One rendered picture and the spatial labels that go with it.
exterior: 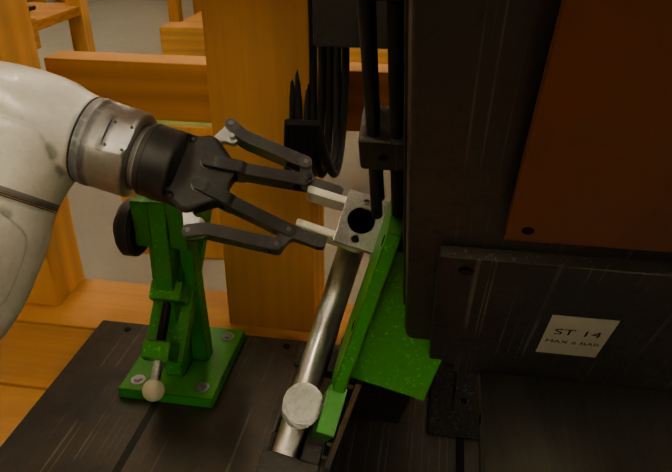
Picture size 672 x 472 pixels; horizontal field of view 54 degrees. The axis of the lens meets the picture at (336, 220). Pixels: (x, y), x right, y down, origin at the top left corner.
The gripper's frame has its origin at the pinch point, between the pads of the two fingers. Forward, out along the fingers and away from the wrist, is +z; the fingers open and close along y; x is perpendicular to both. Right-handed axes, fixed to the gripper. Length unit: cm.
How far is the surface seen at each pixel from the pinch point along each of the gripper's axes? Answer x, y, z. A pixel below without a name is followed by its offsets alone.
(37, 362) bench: 39, -24, -36
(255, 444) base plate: 22.2, -23.9, -1.3
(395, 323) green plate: -7.7, -9.3, 7.8
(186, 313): 23.7, -11.4, -15.3
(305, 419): -0.6, -19.0, 3.2
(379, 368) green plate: -4.0, -12.9, 7.9
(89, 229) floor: 253, 31, -120
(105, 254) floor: 234, 19, -102
